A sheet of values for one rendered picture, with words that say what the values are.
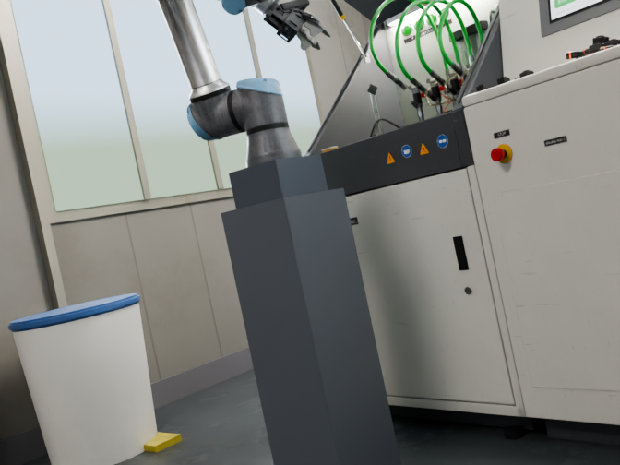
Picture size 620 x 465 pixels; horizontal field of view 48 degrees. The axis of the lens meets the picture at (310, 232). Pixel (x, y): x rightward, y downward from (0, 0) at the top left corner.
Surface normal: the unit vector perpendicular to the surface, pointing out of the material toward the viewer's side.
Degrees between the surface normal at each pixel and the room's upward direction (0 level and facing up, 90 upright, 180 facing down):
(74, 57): 90
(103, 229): 90
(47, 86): 90
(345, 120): 90
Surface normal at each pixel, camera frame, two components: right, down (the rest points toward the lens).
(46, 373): -0.26, 0.14
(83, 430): 0.08, 0.07
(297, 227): 0.73, -0.14
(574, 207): -0.74, 0.16
